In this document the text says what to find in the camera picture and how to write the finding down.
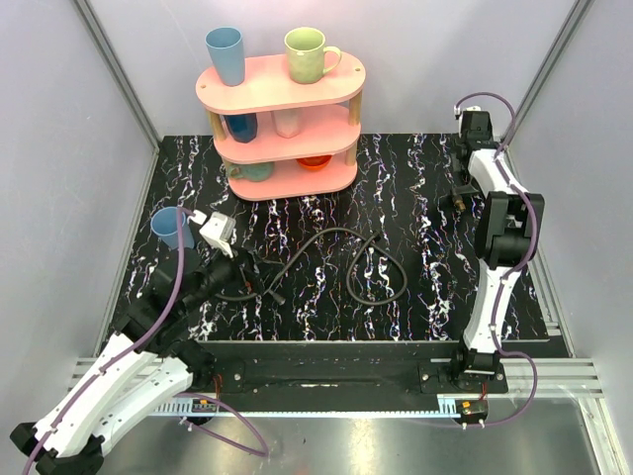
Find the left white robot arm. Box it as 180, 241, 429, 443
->
10, 248, 258, 474

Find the light blue floor cup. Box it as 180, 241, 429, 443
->
150, 207, 195, 249

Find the grey faucet valve fitting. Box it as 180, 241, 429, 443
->
439, 183, 480, 213

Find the orange bowl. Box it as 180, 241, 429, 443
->
296, 154, 332, 171

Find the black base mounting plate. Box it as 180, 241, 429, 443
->
176, 340, 507, 395

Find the light green mug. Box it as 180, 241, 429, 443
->
284, 27, 342, 84

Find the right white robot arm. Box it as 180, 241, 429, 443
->
448, 107, 545, 393

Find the pink three-tier shelf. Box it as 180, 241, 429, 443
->
195, 53, 366, 201

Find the tall light blue cup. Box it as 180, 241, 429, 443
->
206, 27, 245, 86

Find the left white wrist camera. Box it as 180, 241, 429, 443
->
199, 212, 236, 259

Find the pale pink cup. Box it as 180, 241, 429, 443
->
271, 109, 302, 139

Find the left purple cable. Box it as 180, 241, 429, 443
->
22, 207, 271, 474

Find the teal green mug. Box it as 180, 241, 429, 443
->
226, 162, 274, 182

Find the dark blue cup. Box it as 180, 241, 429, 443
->
225, 113, 258, 143

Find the black flexible metal hose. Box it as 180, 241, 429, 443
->
214, 225, 408, 307

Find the black marble pattern mat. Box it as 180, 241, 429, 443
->
101, 132, 558, 343

